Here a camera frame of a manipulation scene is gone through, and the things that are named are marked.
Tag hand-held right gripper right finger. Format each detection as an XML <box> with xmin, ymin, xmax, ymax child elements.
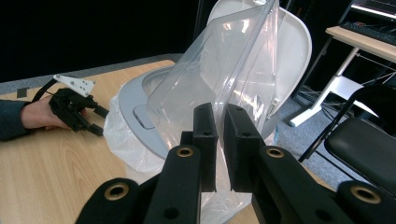
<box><xmin>222</xmin><ymin>103</ymin><xmax>354</xmax><ymax>224</ymax></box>

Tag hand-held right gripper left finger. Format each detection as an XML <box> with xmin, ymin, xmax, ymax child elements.
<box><xmin>142</xmin><ymin>102</ymin><xmax>219</xmax><ymax>224</ymax></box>

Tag translucent white plastic bag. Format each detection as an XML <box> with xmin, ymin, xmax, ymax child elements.
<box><xmin>102</xmin><ymin>90</ymin><xmax>276</xmax><ymax>224</ymax></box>

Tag clear plastic clamshell container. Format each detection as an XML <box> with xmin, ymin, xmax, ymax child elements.
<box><xmin>146</xmin><ymin>0</ymin><xmax>280</xmax><ymax>175</ymax></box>

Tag black folding chair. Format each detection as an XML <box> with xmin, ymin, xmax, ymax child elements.
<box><xmin>298</xmin><ymin>83</ymin><xmax>396</xmax><ymax>198</ymax></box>

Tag black keyboard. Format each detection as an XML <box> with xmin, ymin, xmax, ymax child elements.
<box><xmin>339</xmin><ymin>21</ymin><xmax>396</xmax><ymax>47</ymax></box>

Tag left hand-held gripper cable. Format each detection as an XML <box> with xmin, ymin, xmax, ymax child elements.
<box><xmin>30</xmin><ymin>77</ymin><xmax>60</xmax><ymax>103</ymax></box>

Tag cables under desk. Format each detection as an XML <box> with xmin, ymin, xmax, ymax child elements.
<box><xmin>297</xmin><ymin>85</ymin><xmax>326</xmax><ymax>110</ymax></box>

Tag desk with white frame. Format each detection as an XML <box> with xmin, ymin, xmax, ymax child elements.
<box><xmin>288</xmin><ymin>25</ymin><xmax>396</xmax><ymax>129</ymax></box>

